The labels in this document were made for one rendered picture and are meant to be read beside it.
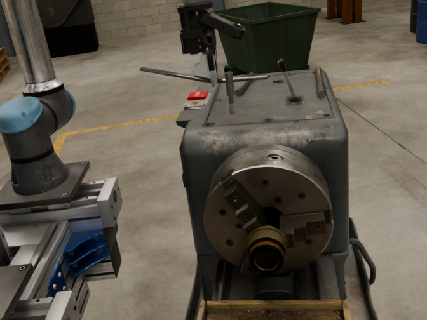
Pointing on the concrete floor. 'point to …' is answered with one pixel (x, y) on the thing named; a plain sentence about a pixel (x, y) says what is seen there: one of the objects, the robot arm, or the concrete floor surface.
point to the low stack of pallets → (4, 64)
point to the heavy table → (345, 11)
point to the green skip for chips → (269, 37)
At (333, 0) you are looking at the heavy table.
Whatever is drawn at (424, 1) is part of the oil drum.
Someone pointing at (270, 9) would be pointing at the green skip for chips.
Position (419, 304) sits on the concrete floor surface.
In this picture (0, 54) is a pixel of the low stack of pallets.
